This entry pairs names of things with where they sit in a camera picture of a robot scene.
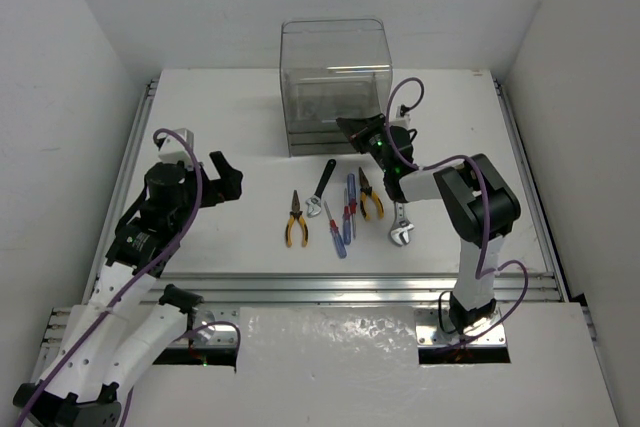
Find red blue small screwdriver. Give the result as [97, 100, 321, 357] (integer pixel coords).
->
[342, 189, 352, 245]

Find black handle adjustable wrench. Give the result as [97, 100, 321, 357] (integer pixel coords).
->
[305, 159, 337, 218]

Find blue handle screwdriver long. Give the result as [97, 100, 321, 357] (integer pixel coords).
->
[347, 173, 357, 239]

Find red handle adjustable wrench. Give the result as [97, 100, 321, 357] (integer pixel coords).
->
[389, 202, 415, 247]

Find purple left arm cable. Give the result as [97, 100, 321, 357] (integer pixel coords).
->
[14, 127, 241, 427]

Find smoky tray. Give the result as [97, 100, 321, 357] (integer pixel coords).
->
[288, 132, 348, 145]
[289, 143, 356, 157]
[283, 82, 380, 133]

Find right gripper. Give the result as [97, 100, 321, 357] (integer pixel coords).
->
[338, 113, 392, 175]

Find yellow long-nose pliers left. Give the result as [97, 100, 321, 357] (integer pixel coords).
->
[285, 190, 309, 248]

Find aluminium frame rail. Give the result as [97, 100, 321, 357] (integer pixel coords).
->
[29, 74, 599, 398]

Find smoky top tray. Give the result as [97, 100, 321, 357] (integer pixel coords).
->
[283, 82, 380, 133]

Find yellow pliers right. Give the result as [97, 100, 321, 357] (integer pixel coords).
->
[358, 167, 385, 221]

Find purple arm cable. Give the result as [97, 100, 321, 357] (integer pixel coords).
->
[14, 127, 241, 427]
[385, 77, 530, 348]

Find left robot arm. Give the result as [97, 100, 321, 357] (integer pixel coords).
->
[13, 151, 243, 426]

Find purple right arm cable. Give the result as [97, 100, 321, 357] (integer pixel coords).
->
[385, 77, 530, 348]

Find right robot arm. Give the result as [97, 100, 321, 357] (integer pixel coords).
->
[336, 114, 521, 334]

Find red clear screwdriver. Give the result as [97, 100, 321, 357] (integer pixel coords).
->
[323, 201, 347, 259]

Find smoky bottom tray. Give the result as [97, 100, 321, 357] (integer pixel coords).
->
[289, 143, 356, 157]

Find smoky middle tray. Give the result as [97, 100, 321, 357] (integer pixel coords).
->
[288, 132, 348, 145]

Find clear acrylic box cover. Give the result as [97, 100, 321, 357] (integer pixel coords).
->
[279, 17, 393, 157]

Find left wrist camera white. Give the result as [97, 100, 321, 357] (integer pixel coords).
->
[153, 128, 194, 169]

